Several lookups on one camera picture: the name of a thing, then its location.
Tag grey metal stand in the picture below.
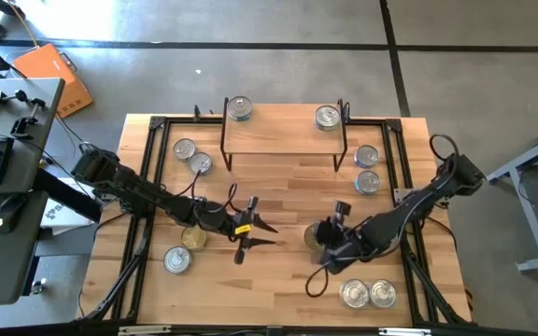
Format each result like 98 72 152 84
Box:
485 116 538 274

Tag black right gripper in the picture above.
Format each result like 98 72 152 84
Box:
318 200 368 276

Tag white box with logo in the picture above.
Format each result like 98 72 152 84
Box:
39 198 98 237

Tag orange equipment case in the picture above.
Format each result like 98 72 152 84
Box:
12 43 95 119

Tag black computer mouse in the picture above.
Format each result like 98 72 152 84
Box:
0 193 29 235

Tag wooden shelf black metal legs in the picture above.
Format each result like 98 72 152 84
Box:
219 96 350 173

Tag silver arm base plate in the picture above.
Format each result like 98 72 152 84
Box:
392 188 414 205

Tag purple label tuna can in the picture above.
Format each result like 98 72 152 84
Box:
353 144 380 170
303 222 326 251

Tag black desk support beam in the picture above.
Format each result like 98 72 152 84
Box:
30 168 105 223

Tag green label gold lid can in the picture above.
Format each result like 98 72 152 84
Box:
180 226 208 250

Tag black aluminium table frame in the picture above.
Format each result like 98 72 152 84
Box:
75 114 474 328

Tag green label silver lid can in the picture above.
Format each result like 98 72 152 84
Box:
314 105 342 133

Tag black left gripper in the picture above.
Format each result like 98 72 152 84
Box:
229 196 279 265

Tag silver lid tuna can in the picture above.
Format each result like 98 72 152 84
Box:
338 278 371 310
163 245 193 275
368 278 398 309

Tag teal label tuna can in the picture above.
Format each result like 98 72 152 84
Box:
354 169 382 196
172 137 197 163
227 95 254 123
187 151 214 176

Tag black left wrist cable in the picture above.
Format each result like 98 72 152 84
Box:
175 170 240 216

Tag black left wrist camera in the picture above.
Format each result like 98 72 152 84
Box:
223 213 247 239

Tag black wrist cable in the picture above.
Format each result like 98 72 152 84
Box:
175 170 240 216
304 262 330 299

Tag silver metal bracket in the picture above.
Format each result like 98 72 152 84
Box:
377 327 432 336
118 325 173 336

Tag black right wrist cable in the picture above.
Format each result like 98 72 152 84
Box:
304 262 330 299

